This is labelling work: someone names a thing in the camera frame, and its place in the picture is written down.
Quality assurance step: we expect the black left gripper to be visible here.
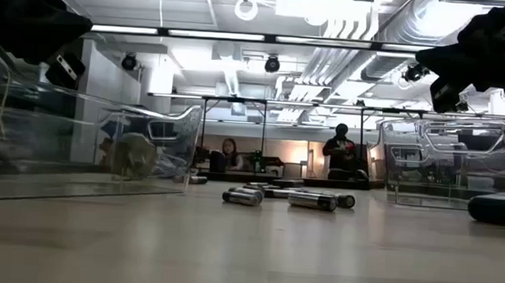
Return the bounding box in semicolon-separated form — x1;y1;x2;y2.
0;0;94;92

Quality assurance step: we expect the clear plastic bin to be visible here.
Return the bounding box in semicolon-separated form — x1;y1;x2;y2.
363;111;505;213
0;32;208;212

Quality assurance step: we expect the black ceiling spotlight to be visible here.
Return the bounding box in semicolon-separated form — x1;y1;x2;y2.
120;52;139;72
402;62;431;85
263;55;282;74

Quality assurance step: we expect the standing person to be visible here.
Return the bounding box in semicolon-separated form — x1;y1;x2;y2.
320;122;361;182

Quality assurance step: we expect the black rectangular device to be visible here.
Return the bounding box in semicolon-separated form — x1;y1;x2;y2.
466;187;505;228

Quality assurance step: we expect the black overhead light bar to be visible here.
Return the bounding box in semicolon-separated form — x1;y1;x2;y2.
82;23;440;55

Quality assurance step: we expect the seated person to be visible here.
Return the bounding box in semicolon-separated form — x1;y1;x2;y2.
219;137;246;172

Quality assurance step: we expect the white coiled cable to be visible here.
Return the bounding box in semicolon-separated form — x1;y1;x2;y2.
154;152;189;179

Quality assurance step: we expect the white hanging ring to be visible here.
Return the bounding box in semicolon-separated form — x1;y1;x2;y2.
233;0;260;23

